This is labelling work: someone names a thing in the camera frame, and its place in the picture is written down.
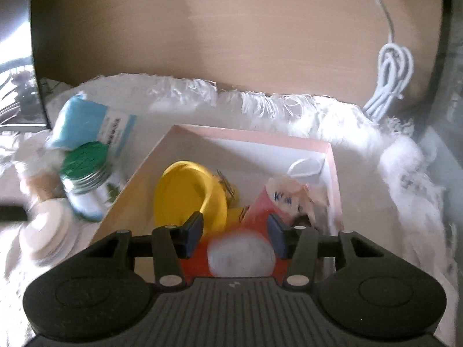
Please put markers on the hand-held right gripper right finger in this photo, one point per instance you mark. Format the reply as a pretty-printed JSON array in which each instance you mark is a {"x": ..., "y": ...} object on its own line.
[{"x": 276, "y": 236}]

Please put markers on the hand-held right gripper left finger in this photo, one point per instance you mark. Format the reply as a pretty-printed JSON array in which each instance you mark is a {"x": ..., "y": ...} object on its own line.
[{"x": 193, "y": 235}]

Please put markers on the red cloth with white pompom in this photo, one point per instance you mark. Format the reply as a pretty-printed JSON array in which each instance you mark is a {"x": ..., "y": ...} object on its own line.
[{"x": 237, "y": 256}]

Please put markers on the yellow round pouch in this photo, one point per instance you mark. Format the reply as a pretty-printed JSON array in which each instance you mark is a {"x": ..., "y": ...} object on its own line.
[{"x": 181, "y": 191}]

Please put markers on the pink ribbon bow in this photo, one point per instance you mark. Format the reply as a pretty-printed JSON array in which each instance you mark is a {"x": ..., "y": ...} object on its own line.
[{"x": 289, "y": 191}]

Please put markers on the white elastic loop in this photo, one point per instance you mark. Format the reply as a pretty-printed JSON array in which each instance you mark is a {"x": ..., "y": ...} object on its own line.
[{"x": 293, "y": 164}]

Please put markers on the pink cardboard box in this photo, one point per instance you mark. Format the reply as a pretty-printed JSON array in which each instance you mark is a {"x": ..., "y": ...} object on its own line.
[{"x": 253, "y": 151}]

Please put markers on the blue face mask pack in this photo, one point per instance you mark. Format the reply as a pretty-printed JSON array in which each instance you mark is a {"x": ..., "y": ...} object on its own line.
[{"x": 83, "y": 123}]

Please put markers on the green lid glass jar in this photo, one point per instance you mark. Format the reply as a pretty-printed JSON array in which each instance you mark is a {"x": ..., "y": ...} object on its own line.
[{"x": 85, "y": 161}]

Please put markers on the white crocheted cloth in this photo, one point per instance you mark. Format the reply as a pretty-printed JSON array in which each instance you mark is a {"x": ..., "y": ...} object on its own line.
[{"x": 408, "y": 195}]

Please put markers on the beige round case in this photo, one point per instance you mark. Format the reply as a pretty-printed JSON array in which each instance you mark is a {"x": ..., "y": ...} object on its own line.
[{"x": 47, "y": 231}]

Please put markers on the dark monitor screen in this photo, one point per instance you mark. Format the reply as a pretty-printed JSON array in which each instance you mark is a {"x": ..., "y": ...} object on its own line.
[{"x": 18, "y": 61}]

